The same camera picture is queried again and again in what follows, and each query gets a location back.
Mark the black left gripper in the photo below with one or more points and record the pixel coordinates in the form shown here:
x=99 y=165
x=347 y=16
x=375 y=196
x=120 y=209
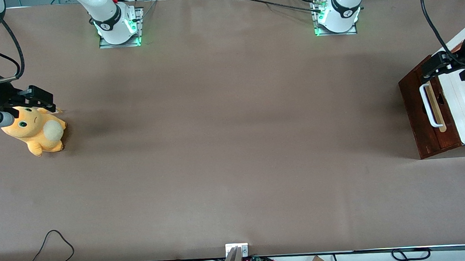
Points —
x=464 y=51

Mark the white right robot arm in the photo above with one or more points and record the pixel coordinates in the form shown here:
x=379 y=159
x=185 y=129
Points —
x=112 y=20

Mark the orange plush toy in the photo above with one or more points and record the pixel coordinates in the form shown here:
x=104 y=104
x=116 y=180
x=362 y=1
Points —
x=32 y=132

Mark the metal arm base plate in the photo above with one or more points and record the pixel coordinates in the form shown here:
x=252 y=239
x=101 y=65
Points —
x=332 y=34
x=139 y=30

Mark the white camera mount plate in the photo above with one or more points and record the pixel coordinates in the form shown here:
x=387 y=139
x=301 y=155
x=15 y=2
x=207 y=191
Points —
x=244 y=250

